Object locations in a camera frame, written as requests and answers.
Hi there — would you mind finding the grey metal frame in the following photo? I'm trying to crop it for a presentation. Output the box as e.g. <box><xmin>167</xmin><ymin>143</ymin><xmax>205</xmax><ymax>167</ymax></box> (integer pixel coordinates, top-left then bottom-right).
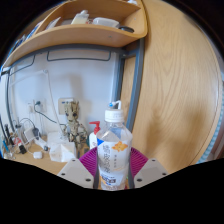
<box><xmin>0</xmin><ymin>38</ymin><xmax>146</xmax><ymax>134</ymax></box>

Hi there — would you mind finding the small white mouse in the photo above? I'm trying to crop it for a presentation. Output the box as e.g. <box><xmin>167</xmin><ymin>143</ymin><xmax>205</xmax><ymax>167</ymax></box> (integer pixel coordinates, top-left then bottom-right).
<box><xmin>32</xmin><ymin>150</ymin><xmax>43</xmax><ymax>160</ymax></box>

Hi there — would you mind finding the white wall socket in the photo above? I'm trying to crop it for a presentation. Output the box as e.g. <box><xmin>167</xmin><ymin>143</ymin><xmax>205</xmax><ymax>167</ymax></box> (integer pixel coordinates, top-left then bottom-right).
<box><xmin>26</xmin><ymin>98</ymin><xmax>48</xmax><ymax>114</ymax></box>

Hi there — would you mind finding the white wall box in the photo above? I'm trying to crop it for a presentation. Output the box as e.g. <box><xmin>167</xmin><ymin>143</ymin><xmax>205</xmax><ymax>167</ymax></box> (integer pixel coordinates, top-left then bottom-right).
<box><xmin>58</xmin><ymin>97</ymin><xmax>75</xmax><ymax>115</ymax></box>

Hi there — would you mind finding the white tissue pack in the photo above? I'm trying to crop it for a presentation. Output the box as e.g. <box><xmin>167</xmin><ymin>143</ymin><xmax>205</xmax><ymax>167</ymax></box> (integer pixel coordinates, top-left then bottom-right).
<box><xmin>49</xmin><ymin>141</ymin><xmax>77</xmax><ymax>163</ymax></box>

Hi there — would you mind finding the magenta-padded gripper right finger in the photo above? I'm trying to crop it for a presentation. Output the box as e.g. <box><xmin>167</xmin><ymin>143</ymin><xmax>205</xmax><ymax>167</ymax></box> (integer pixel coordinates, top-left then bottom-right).
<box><xmin>126</xmin><ymin>147</ymin><xmax>170</xmax><ymax>190</ymax></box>

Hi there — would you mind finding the wooden shelf unit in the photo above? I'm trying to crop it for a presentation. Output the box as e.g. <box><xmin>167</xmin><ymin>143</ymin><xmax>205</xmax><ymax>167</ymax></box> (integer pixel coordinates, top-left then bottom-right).
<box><xmin>1</xmin><ymin>0</ymin><xmax>149</xmax><ymax>69</ymax></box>

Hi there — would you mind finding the blue white striped towel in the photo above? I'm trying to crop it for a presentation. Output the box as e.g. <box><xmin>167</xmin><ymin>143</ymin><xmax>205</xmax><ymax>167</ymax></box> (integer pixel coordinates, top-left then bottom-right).
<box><xmin>196</xmin><ymin>133</ymin><xmax>224</xmax><ymax>164</ymax></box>

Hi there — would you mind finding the white power strip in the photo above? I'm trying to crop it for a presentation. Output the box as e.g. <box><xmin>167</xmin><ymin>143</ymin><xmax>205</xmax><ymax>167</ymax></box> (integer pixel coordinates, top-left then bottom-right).
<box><xmin>33</xmin><ymin>136</ymin><xmax>49</xmax><ymax>149</ymax></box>

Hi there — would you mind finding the brown tree creature figurine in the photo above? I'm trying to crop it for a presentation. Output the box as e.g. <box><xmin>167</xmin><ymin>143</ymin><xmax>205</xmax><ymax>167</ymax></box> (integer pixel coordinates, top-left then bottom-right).
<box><xmin>63</xmin><ymin>100</ymin><xmax>88</xmax><ymax>154</ymax></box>

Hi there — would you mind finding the white red-pump lotion bottle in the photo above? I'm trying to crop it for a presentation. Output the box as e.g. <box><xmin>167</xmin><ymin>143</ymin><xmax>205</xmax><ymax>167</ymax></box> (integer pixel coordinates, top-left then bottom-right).
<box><xmin>88</xmin><ymin>120</ymin><xmax>102</xmax><ymax>150</ymax></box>

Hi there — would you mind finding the clear plastic drink bottle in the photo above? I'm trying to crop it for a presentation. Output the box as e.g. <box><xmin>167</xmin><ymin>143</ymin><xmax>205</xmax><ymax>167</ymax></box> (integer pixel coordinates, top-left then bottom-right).
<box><xmin>95</xmin><ymin>108</ymin><xmax>134</xmax><ymax>192</ymax></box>

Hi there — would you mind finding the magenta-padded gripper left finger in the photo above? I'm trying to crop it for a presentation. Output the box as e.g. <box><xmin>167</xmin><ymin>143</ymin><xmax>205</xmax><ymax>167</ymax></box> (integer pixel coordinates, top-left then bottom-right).
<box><xmin>56</xmin><ymin>146</ymin><xmax>101</xmax><ymax>190</ymax></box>

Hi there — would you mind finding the white desk lamp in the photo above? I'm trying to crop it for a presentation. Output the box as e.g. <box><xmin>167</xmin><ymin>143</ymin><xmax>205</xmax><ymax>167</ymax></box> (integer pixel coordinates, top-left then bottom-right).
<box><xmin>8</xmin><ymin>69</ymin><xmax>64</xmax><ymax>134</ymax></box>

